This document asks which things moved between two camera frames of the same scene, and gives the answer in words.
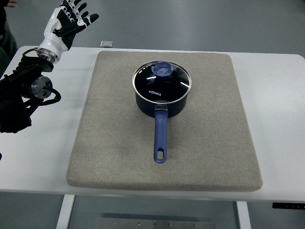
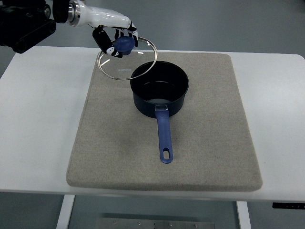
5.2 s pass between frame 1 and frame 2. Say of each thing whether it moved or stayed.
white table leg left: stayed
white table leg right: stayed
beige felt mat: stayed
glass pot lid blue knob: moved
